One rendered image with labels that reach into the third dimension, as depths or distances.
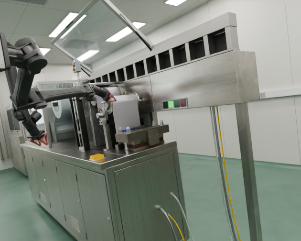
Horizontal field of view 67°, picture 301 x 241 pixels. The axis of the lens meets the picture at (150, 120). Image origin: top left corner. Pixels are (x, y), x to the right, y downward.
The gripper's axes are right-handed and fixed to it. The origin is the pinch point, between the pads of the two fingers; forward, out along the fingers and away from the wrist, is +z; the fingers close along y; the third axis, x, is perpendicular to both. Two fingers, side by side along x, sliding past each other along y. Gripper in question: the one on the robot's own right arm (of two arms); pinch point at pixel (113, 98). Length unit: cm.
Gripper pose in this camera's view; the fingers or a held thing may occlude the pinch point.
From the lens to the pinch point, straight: 172.1
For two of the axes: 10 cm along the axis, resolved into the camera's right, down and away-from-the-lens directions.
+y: 4.9, 5.3, -6.9
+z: 6.7, 2.8, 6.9
